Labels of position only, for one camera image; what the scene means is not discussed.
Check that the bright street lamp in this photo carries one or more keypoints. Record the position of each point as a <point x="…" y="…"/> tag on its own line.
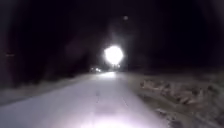
<point x="113" y="55"/>

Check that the vehicle with headlights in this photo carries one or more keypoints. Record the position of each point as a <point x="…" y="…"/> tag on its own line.
<point x="95" y="69"/>

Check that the pale grey paved path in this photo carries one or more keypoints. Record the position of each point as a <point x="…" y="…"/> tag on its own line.
<point x="86" y="103"/>

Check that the dim grass verge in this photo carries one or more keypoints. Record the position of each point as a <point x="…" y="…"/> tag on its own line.
<point x="30" y="90"/>

